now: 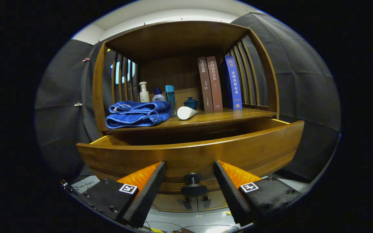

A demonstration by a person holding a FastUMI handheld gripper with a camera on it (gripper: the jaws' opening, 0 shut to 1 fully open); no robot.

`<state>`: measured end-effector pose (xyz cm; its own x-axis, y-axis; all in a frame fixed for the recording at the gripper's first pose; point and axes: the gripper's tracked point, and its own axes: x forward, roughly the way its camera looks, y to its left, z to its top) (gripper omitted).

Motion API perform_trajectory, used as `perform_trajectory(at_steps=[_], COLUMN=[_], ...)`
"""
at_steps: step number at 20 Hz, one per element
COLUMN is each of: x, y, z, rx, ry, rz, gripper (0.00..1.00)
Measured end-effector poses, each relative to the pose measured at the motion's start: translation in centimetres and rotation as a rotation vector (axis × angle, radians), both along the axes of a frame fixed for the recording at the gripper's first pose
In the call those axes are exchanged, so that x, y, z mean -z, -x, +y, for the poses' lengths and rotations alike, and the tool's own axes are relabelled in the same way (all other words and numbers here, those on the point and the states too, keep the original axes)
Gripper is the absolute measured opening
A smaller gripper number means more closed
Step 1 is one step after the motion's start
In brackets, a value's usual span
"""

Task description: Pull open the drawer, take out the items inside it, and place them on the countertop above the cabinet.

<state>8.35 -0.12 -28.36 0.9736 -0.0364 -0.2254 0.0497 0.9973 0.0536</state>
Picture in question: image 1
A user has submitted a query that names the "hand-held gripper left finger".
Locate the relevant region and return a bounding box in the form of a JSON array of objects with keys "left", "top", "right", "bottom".
[{"left": 76, "top": 162, "right": 166, "bottom": 228}]

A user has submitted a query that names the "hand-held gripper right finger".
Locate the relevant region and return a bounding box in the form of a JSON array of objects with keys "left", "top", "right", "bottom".
[{"left": 214, "top": 160, "right": 303, "bottom": 227}]

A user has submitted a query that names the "brown wooden drawer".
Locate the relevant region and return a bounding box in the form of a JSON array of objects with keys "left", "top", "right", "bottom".
[{"left": 76, "top": 117, "right": 305, "bottom": 197}]

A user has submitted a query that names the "white facial cleanser tube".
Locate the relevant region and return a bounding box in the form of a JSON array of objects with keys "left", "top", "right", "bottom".
[{"left": 177, "top": 106, "right": 199, "bottom": 120}]

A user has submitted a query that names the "wooden cabinet door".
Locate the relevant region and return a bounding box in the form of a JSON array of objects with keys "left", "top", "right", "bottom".
[
  {"left": 153, "top": 194, "right": 198, "bottom": 212},
  {"left": 197, "top": 191, "right": 229, "bottom": 211}
]

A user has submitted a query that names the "brown wooden countertop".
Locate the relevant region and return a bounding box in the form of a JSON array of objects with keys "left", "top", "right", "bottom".
[{"left": 102, "top": 107, "right": 277, "bottom": 135}]

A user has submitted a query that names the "brown wooden cabinet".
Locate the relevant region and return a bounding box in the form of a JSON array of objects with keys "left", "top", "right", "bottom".
[{"left": 92, "top": 21, "right": 280, "bottom": 213}]

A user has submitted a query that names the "folded blue towel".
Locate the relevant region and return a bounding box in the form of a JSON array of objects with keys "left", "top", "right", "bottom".
[{"left": 105, "top": 101, "right": 172, "bottom": 129}]

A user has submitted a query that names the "white bottle with blue cap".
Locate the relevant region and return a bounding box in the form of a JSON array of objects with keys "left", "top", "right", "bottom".
[{"left": 152, "top": 88, "right": 165, "bottom": 102}]

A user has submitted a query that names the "white pump bottle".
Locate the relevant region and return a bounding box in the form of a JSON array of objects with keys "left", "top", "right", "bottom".
[{"left": 139, "top": 82, "right": 150, "bottom": 103}]

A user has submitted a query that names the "blue lidded teacup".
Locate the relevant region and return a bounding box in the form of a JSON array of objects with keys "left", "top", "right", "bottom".
[{"left": 183, "top": 97, "right": 199, "bottom": 110}]

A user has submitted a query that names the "clear teal bottle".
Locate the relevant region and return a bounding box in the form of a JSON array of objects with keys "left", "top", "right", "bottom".
[{"left": 165, "top": 85, "right": 176, "bottom": 117}]

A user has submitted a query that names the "dark brown book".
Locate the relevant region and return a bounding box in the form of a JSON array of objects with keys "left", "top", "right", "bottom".
[{"left": 197, "top": 57, "right": 213, "bottom": 112}]

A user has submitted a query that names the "blue book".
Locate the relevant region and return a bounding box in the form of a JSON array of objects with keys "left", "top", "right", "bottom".
[{"left": 224, "top": 55, "right": 243, "bottom": 110}]

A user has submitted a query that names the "reddish brown book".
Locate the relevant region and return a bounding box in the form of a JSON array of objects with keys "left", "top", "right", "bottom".
[{"left": 206, "top": 56, "right": 223, "bottom": 111}]

